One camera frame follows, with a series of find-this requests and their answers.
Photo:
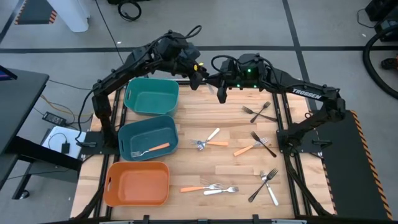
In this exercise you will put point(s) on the black power adapter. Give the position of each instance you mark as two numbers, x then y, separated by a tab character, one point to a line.
54	119

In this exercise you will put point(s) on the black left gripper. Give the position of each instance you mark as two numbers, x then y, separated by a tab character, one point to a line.
192	62

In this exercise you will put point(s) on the black hazard striped mat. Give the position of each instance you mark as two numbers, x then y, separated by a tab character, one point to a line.
351	193
34	12

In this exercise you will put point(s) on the white pillar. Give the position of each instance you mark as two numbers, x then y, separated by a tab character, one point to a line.
71	15

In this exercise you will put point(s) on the yellow tape tag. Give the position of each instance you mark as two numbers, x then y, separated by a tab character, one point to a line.
196	67

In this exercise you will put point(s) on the light teal plastic bin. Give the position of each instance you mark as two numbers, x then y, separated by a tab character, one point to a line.
152	102

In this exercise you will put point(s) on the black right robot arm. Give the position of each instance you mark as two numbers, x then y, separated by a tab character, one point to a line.
306	93

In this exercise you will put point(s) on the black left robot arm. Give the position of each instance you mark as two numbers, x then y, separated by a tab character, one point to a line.
124	70

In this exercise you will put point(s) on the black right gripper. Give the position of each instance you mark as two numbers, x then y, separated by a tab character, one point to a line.
228	80

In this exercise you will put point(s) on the small black charger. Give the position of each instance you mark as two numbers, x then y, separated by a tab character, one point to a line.
65	148

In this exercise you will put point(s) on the dark grey desk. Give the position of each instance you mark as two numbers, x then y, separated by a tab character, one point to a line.
18	109

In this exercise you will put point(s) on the blue screen device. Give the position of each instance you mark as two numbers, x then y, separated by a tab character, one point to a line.
6	74

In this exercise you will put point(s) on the dark teal plastic bin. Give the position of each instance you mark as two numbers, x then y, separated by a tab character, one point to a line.
149	133

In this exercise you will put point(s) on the white flat box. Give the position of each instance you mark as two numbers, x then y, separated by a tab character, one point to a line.
74	137

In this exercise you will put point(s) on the orange plastic bin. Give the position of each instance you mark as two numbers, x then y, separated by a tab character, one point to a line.
136	186

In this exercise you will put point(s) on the black equipment case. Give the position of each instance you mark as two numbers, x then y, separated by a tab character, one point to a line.
385	12

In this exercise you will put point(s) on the black fork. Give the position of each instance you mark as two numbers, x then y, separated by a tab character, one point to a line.
248	110
270	152
258	115
256	193

